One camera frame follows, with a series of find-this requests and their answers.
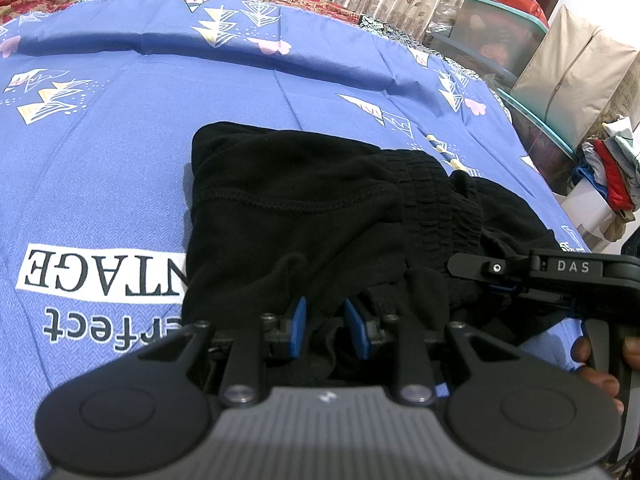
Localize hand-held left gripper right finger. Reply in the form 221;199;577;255
342;297;516;407

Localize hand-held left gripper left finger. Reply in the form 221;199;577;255
135;296;308;407

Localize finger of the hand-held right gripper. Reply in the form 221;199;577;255
447;252;533;295

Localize black pants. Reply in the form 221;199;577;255
181;121;583;386

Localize person's right hand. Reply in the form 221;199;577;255
570;336;626;415

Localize white box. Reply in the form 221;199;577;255
560;180;626;251

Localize pile of colourful clothes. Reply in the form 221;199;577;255
572;115;640;241

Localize clear teal-lidded storage box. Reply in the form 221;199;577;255
430;0;548;86
492;87;576;196

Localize beige fabric storage bag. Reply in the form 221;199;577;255
510;4;640;146

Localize blue printed bedsheet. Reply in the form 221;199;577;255
0;0;593;471

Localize red bag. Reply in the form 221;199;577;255
477;0;545;22

